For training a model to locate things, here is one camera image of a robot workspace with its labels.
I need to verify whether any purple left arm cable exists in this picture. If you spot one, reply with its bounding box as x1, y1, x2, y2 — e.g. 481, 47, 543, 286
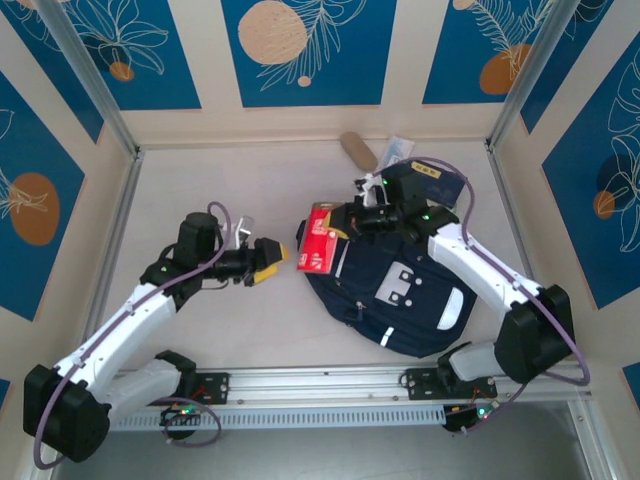
33, 200, 236, 471

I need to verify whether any aluminium frame post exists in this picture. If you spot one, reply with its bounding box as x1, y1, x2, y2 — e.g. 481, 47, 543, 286
485, 0, 616, 151
35, 0, 143, 157

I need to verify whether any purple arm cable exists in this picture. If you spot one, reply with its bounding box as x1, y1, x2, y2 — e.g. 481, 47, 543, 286
33, 200, 236, 471
382, 157, 591, 437

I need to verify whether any blue panel white leaf drawing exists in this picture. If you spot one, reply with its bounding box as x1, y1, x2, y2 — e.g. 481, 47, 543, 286
542, 34, 640, 311

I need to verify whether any navy blue backpack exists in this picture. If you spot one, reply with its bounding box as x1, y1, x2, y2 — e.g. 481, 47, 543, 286
294, 214, 479, 359

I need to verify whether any navy book yellow label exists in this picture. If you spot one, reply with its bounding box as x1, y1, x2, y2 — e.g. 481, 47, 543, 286
399, 157, 469, 209

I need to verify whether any blue panel orange circle fern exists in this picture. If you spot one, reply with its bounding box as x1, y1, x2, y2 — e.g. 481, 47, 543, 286
421, 0, 556, 106

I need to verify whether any red box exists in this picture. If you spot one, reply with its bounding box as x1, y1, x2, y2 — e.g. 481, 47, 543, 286
296, 202, 349, 275

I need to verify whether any white blue plastic packet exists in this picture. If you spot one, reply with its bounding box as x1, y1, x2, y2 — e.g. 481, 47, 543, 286
374, 135, 416, 171

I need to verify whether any blue panel orange oval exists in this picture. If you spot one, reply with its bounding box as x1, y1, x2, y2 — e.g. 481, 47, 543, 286
0, 69, 86, 322

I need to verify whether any blue panel white flower drawing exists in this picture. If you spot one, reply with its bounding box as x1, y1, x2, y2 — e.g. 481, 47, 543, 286
62, 0, 203, 112

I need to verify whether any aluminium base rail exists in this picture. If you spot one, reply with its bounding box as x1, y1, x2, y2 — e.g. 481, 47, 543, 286
99, 360, 594, 404

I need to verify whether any small black controller board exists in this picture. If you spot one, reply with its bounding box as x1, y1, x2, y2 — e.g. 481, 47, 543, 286
443, 405, 494, 435
159, 405, 201, 427

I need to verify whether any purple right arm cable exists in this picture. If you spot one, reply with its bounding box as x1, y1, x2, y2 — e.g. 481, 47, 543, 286
382, 157, 591, 437

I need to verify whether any grey slotted cable duct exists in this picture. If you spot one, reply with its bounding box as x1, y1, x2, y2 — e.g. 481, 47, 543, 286
107, 403, 446, 432

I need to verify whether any blue panel large peach circle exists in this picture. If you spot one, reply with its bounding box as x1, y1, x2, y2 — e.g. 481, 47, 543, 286
221, 0, 399, 109

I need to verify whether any aluminium side rail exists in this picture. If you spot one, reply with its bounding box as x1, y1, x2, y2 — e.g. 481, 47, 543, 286
483, 141, 609, 480
22, 147, 146, 480

